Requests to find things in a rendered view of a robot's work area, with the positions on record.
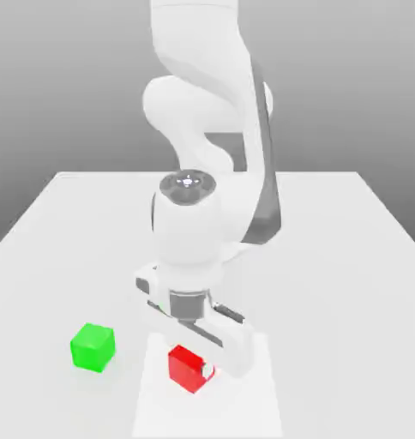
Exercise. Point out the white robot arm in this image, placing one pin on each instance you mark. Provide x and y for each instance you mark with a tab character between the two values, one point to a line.
190	226

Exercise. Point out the small green cube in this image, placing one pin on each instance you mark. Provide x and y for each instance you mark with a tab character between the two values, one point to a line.
92	348

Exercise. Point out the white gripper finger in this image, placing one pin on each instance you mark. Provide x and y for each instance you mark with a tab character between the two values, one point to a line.
206	369

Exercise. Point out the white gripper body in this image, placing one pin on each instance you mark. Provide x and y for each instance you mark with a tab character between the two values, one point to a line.
224	346

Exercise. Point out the small red cube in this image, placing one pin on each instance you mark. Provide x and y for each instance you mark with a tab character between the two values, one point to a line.
185	368

